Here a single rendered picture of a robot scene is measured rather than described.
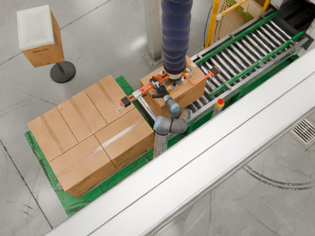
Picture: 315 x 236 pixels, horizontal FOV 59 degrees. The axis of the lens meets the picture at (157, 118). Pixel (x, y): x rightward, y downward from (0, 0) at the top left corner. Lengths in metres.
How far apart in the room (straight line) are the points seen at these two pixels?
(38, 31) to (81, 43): 1.22
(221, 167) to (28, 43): 3.44
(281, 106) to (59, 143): 3.15
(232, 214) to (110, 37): 3.25
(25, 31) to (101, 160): 1.83
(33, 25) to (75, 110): 1.15
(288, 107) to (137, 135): 2.89
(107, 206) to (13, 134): 4.05
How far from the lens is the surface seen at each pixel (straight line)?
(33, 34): 3.79
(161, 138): 2.26
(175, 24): 2.19
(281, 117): 0.46
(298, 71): 0.51
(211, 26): 3.69
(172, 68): 2.67
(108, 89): 3.61
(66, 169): 3.34
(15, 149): 4.32
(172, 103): 2.64
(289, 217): 3.90
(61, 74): 4.57
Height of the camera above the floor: 3.60
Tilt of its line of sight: 66 degrees down
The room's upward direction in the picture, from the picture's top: 5 degrees counter-clockwise
